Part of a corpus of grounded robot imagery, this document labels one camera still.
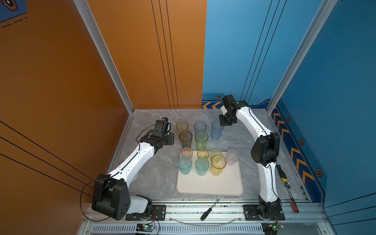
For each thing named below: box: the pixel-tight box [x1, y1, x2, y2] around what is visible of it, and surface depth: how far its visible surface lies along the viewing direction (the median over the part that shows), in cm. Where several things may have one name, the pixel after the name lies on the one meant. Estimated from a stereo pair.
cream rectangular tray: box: [176, 151, 244, 196], surface depth 86 cm
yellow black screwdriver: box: [276, 164, 288, 183], surface depth 86 cm
